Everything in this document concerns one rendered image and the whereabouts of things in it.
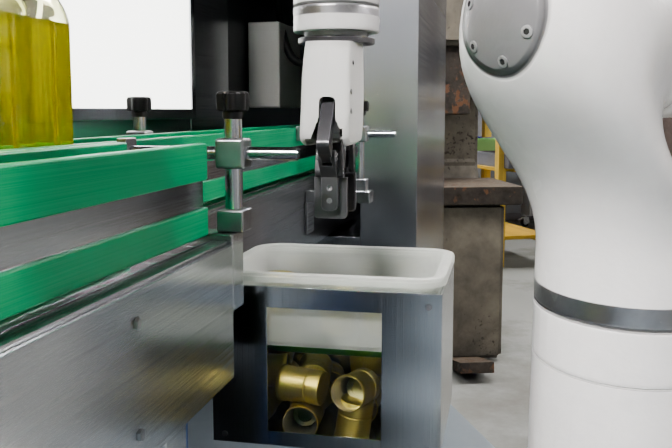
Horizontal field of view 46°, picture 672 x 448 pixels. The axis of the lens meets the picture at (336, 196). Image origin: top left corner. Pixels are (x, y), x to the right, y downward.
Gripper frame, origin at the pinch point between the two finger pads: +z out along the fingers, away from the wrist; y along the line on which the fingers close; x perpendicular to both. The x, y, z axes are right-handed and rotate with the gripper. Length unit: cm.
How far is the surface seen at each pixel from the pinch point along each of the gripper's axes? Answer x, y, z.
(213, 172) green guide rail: -17.9, -15.3, -0.9
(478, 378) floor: 17, -266, 108
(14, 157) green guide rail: -17.1, 28.8, -5.3
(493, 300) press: 24, -289, 79
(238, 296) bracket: -7.2, 10.1, 8.2
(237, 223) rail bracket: -7.0, 10.8, 1.4
